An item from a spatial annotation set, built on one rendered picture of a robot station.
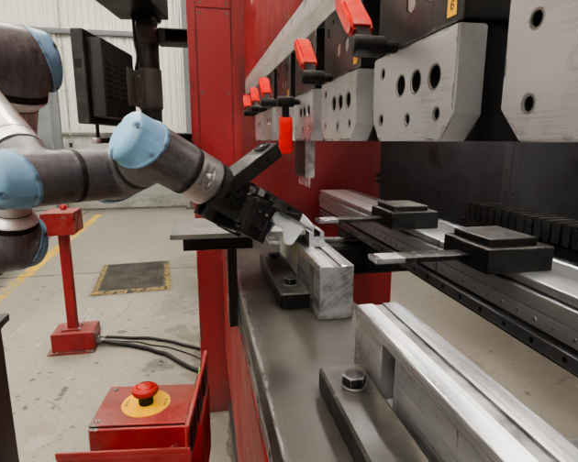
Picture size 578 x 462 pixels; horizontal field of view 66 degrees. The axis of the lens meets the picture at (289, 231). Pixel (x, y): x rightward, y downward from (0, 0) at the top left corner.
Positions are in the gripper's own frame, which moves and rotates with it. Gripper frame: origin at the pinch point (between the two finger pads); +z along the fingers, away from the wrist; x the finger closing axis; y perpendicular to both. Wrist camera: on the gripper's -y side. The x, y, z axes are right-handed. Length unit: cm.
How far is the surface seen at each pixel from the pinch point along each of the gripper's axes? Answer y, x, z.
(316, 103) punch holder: -15.2, 9.2, -14.4
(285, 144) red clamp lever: -10.6, 0.2, -9.9
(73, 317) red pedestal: 68, -199, 50
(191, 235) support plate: 9.6, -14.6, -10.9
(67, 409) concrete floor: 95, -140, 41
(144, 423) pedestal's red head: 37.9, 3.7, -16.0
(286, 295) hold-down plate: 13.4, 2.3, 2.1
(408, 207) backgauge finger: -14.5, 4.5, 24.3
